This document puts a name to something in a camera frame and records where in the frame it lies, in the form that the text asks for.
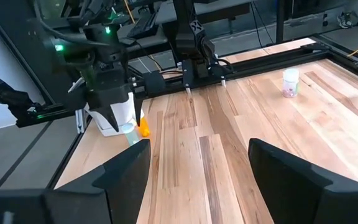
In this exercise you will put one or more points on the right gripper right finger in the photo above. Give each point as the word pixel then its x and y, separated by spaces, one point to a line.
pixel 291 193

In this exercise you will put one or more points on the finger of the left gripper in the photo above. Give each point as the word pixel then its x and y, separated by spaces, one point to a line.
pixel 138 102
pixel 110 110

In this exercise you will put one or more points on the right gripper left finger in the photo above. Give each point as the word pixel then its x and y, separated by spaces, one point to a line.
pixel 89 199

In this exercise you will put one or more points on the medicine bottle pink pills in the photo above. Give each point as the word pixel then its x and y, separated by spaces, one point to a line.
pixel 291 82

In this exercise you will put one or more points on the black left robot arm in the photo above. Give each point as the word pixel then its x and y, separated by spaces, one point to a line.
pixel 185 31

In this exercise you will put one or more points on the white hexagonal plant pot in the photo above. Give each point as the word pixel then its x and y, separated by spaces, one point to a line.
pixel 124 112

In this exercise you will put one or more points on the black keyboard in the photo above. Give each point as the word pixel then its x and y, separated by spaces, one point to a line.
pixel 143 25

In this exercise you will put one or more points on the black jointed bar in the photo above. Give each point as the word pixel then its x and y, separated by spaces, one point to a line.
pixel 8 96

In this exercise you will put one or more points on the person's shoe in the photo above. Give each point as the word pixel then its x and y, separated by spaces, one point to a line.
pixel 346 19

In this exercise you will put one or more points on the black metal post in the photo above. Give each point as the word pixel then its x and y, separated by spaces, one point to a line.
pixel 280 21

